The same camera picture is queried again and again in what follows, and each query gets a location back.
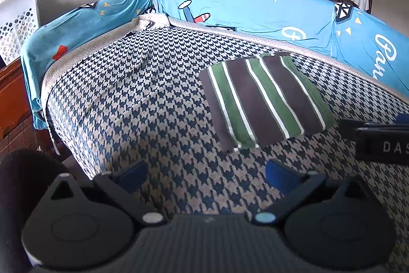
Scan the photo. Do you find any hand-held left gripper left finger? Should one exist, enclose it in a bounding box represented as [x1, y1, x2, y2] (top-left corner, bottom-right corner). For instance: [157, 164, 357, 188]
[50, 160, 167, 226]

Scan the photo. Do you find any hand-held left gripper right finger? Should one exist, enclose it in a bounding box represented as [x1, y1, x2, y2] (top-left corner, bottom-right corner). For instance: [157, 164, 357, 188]
[255, 159, 368, 225]

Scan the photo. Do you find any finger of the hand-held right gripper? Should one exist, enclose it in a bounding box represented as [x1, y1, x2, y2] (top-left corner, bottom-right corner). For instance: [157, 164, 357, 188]
[339, 119, 368, 141]

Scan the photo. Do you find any green brown striped shirt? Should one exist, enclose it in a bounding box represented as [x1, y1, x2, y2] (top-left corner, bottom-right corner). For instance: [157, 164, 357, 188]
[200, 52, 336, 152]

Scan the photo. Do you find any houndstooth sofa seat cover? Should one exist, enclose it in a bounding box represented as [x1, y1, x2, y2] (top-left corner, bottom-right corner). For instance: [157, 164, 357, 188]
[41, 12, 409, 273]

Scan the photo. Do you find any brown wooden cabinet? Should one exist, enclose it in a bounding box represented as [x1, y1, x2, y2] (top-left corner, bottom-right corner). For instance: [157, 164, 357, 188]
[0, 60, 48, 158]

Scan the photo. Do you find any blue back cushion, star print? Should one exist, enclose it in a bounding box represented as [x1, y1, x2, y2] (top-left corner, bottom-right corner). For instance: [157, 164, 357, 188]
[156, 0, 337, 58]

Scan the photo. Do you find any white perforated laundry basket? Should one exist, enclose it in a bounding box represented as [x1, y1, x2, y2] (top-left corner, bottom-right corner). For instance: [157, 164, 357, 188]
[0, 0, 40, 66]

